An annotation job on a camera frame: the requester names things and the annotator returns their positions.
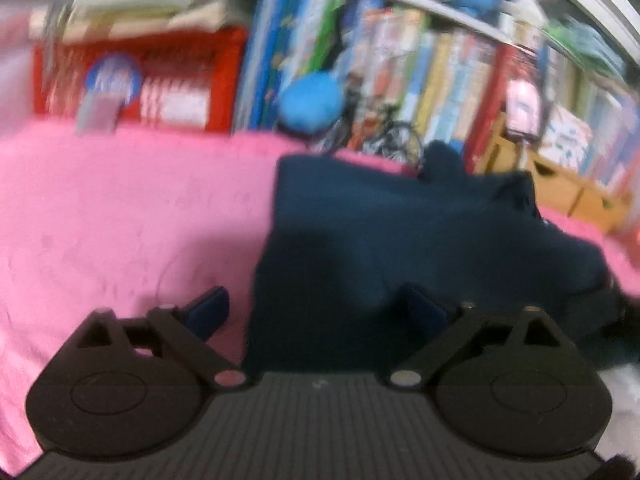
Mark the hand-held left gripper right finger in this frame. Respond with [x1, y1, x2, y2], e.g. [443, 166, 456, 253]
[385, 282, 591, 391]

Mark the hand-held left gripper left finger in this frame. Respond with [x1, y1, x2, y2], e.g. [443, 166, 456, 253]
[45, 286, 251, 391]

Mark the navy jacket with white lining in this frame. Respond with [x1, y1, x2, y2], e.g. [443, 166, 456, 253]
[245, 140, 640, 456]

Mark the pink blanket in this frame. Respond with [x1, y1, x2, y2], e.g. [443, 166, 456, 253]
[0, 120, 640, 476]

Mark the wooden drawer box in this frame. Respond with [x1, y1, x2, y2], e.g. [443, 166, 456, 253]
[479, 114, 632, 235]

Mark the miniature bicycle model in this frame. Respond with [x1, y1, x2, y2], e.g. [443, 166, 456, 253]
[320, 94, 427, 167]

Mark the white box with pencil print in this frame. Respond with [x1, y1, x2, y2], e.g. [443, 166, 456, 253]
[541, 104, 595, 172]

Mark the printed photo box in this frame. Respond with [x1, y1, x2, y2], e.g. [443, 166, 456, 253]
[504, 79, 545, 137]

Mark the blue plush ball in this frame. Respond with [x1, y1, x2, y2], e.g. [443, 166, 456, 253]
[276, 71, 347, 135]

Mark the red plastic basket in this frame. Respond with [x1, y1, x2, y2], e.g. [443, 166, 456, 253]
[31, 27, 249, 132]

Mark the row of books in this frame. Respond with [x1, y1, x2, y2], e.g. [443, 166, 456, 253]
[232, 0, 640, 196]

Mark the blue round hand fan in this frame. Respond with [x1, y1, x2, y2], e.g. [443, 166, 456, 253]
[74, 51, 144, 137]

